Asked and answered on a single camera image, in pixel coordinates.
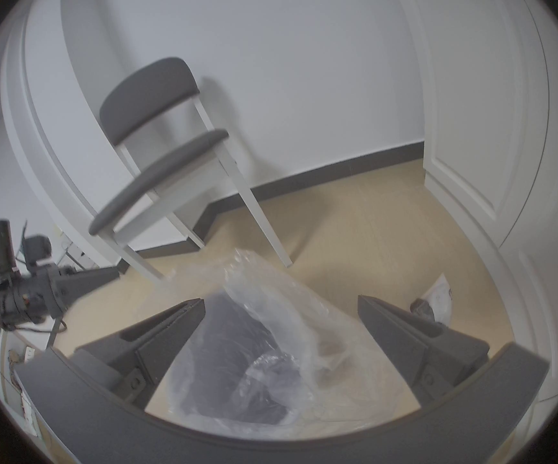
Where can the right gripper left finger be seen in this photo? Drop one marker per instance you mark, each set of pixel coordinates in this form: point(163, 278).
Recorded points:
point(129, 351)

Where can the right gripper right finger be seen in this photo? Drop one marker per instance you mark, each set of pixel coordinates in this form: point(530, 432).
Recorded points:
point(419, 351)

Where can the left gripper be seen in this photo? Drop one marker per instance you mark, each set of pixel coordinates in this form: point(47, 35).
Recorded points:
point(42, 293)

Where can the clear plastic bag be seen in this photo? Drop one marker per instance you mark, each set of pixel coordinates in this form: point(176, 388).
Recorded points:
point(308, 317)

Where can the pale grey trash bin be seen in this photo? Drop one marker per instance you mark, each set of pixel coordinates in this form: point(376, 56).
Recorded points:
point(230, 346)

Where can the white bedside table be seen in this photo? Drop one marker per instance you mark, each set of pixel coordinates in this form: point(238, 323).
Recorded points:
point(78, 252)

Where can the crumpled white printed paper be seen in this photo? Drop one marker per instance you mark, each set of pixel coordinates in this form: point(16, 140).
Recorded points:
point(440, 297)

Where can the white chair grey cushions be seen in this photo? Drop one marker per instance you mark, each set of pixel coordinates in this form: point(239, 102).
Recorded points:
point(148, 99)

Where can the white wardrobe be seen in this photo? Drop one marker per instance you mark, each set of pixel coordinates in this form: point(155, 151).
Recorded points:
point(491, 114)

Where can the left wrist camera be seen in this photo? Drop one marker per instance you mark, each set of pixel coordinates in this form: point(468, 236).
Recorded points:
point(37, 249)

